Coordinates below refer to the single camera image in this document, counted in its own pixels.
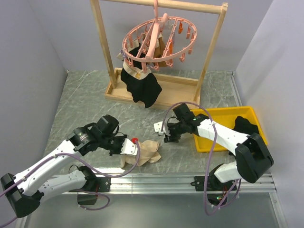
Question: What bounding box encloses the beige boxer underwear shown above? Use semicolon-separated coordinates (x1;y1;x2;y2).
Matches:
120;140;162;169

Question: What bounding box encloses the pink round clip hanger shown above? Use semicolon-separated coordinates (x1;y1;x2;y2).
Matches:
118;0;197;72

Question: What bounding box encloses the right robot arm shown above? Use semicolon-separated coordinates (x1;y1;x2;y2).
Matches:
158;103;274;190

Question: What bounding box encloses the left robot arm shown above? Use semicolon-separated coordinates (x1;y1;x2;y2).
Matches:
0;115;138;218

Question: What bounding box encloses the black underwear on hanger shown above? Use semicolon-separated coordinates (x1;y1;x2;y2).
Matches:
120;42;163;109

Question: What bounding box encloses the black underwear in tray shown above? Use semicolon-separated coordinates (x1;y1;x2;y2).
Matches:
232;116;259;135

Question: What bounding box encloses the brown underwear on hanger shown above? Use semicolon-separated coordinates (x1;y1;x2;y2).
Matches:
153;34;167;67

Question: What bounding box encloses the wooden hanging rack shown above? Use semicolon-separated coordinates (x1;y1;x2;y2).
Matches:
90;0;228;109

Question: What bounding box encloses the yellow plastic tray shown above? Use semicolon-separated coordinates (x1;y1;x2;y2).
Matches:
193;106;268;153

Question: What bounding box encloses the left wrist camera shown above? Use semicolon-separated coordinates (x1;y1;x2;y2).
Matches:
120;138;138;156

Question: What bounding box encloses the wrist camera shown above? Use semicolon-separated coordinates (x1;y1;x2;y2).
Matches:
153;121;164;136
120;138;138;156

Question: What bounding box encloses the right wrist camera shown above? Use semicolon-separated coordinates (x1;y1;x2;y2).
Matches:
153;121;164;136

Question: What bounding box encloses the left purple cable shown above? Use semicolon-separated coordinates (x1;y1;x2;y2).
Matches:
0;140;141;228

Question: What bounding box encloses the purple cable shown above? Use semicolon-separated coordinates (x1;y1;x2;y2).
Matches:
160;102;242;216
0;140;141;228

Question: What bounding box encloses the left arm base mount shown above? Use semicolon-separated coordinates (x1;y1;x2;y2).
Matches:
69;165;111;211

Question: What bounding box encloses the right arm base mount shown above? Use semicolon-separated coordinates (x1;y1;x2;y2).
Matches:
190;176;234;206

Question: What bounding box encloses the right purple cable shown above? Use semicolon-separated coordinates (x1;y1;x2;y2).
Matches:
160;102;242;216

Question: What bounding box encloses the aluminium mounting rail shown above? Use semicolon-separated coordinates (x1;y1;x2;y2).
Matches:
14;172;278;228

